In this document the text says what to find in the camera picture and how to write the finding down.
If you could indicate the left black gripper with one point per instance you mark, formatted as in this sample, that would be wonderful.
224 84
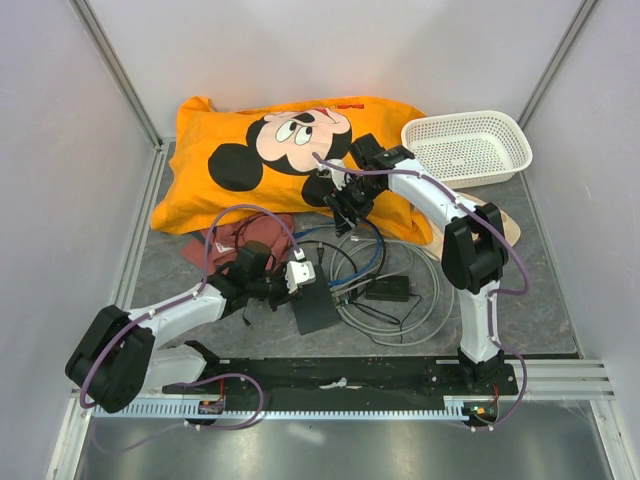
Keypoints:
281 270

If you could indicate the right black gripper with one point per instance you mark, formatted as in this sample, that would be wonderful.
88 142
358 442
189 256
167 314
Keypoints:
338 200

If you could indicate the black network switch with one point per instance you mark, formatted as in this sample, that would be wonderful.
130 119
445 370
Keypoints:
313 306

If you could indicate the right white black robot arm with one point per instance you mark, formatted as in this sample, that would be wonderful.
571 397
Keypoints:
474 250

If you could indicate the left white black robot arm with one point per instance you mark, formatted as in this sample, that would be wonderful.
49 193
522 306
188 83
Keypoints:
124 353

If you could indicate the red cloth garment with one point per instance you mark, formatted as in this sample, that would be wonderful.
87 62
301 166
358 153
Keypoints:
227 239

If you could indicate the orange cartoon mouse pillow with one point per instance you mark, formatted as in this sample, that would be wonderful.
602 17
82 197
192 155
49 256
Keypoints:
264 156

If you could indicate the black power adapter brick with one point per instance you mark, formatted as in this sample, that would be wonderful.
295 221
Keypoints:
393 288

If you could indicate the white perforated plastic basket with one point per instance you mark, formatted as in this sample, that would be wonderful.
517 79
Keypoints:
469 149

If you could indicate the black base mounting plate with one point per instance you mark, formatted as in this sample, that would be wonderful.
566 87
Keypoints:
439 376

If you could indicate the beige cloth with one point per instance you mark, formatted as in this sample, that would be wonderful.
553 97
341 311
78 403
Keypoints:
434 249

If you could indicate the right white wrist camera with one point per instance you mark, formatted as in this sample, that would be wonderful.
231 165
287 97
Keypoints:
338 174

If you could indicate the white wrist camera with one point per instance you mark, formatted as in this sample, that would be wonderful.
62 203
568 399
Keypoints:
298 274
338 174

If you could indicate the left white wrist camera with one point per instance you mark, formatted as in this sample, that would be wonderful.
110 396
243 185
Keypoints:
298 274

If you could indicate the grey slotted cable duct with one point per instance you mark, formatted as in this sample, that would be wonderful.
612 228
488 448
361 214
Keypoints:
194 409

